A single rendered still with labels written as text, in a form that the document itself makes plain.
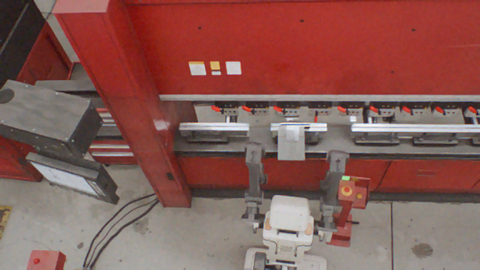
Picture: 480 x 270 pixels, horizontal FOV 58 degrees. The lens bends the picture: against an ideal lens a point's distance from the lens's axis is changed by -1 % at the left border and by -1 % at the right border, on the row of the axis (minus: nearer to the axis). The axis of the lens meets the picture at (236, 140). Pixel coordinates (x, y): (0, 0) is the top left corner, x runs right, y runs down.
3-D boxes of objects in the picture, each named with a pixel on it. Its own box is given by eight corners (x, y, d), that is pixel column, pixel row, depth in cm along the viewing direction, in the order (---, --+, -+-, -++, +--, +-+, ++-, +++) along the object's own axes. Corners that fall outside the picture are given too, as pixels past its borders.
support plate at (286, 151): (278, 160, 295) (278, 159, 295) (278, 127, 309) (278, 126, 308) (304, 161, 294) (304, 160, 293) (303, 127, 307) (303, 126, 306)
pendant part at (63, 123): (53, 189, 284) (-22, 117, 211) (71, 157, 296) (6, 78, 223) (121, 210, 273) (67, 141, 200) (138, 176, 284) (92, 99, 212)
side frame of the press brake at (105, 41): (163, 208, 391) (51, 13, 194) (175, 127, 434) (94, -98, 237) (191, 208, 389) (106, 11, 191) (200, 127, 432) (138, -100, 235)
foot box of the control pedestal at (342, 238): (325, 244, 364) (326, 239, 353) (328, 216, 376) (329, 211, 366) (350, 248, 360) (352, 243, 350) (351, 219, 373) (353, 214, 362)
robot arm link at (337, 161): (327, 168, 218) (348, 170, 216) (328, 147, 226) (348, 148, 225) (318, 214, 252) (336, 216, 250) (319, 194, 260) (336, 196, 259)
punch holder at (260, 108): (246, 116, 293) (245, 101, 279) (247, 105, 298) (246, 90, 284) (268, 116, 292) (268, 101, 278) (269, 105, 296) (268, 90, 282)
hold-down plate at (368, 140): (355, 144, 310) (356, 142, 308) (354, 138, 313) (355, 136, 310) (398, 145, 308) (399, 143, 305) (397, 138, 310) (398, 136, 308)
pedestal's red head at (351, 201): (336, 206, 311) (338, 196, 295) (337, 185, 319) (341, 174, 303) (364, 209, 308) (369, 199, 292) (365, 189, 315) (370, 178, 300)
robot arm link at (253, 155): (241, 159, 224) (261, 161, 222) (246, 138, 232) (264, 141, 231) (244, 206, 258) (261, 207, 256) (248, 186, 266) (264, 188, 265)
